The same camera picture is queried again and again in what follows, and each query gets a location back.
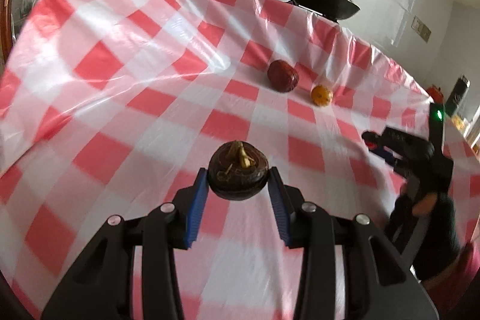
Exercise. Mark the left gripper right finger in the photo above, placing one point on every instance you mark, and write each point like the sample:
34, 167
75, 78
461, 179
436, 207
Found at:
378, 282

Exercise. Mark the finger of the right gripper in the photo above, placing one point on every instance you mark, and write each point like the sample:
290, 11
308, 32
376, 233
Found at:
384, 154
388, 139

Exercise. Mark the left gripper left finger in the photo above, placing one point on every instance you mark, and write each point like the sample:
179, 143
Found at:
99, 283

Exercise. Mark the small striped yellow melon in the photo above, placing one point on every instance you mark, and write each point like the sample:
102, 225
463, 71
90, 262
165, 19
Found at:
321, 95

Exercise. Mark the wrinkled red apple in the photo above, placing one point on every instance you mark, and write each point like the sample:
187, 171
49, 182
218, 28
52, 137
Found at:
282, 76

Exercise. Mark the dark mangosteen back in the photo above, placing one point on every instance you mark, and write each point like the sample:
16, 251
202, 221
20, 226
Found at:
237, 171

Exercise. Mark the red tomato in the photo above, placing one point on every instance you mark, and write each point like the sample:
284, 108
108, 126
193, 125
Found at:
372, 145

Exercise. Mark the black thermos bottle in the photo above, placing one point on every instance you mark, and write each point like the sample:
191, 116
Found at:
457, 95

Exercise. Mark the red small pot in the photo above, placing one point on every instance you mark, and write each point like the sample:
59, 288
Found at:
435, 93

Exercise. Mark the red white checkered tablecloth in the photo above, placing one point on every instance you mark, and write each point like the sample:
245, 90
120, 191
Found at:
111, 106

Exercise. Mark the wall power socket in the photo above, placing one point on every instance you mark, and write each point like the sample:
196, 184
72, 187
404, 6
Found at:
421, 29

